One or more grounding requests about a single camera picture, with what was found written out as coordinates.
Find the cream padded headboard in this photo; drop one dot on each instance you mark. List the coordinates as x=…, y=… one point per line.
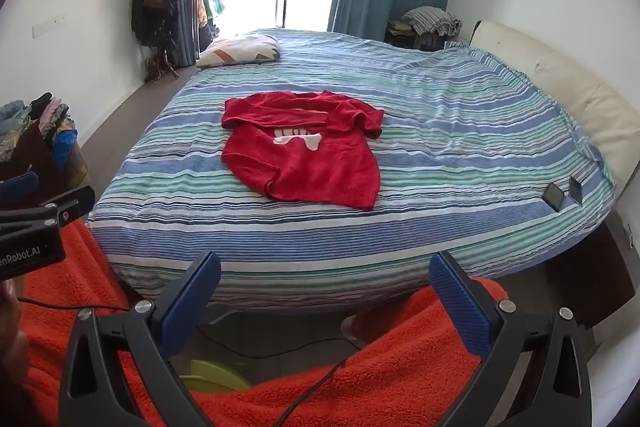
x=575, y=82

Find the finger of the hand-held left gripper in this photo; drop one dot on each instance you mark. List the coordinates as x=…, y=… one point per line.
x=55, y=212
x=17, y=189

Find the colourful clothes by window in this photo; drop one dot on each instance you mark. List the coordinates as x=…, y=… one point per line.
x=210, y=7

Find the blue cloth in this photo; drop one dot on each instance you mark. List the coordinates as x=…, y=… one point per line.
x=64, y=149

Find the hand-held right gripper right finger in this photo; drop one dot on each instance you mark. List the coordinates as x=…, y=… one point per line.
x=460, y=307

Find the yellow-green plastic stool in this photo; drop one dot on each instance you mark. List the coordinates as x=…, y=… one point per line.
x=215, y=377

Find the dark wooden chair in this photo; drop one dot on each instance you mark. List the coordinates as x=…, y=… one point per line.
x=420, y=41

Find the wooden coat rack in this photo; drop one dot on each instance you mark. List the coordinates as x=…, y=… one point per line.
x=161, y=62

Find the red knitted sweater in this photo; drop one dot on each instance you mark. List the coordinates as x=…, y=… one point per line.
x=300, y=167

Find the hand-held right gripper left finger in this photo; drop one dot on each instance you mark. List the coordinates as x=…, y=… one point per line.
x=190, y=302

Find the dark wooden dresser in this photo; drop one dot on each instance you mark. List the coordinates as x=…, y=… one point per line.
x=30, y=162

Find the striped bed sheet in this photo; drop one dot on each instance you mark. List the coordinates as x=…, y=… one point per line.
x=440, y=132

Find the dark wooden furniture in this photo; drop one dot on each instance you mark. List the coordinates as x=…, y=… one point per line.
x=610, y=277

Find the orange red rug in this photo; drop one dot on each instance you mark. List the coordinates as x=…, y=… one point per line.
x=390, y=382

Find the green folded cloth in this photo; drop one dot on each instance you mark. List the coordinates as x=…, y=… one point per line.
x=400, y=27

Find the patterned pillow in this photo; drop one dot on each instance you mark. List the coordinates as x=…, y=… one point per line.
x=240, y=49

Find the pile of folded blankets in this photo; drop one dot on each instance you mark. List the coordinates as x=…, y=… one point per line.
x=430, y=19

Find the round laundry basket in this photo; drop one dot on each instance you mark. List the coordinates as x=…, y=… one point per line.
x=77, y=172

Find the pile of mixed clothes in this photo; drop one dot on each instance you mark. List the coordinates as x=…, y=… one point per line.
x=25, y=112

